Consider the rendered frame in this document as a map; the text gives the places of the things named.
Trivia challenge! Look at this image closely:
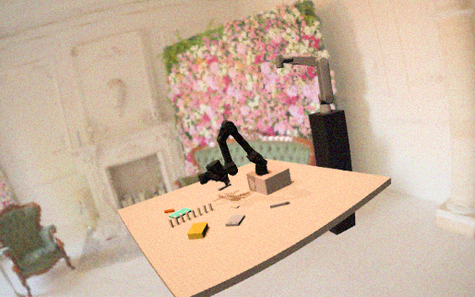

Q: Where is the yellow rectangular block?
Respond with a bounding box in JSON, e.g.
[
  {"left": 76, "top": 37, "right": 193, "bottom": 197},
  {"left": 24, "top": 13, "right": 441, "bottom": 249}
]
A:
[{"left": 187, "top": 222, "right": 209, "bottom": 240}]

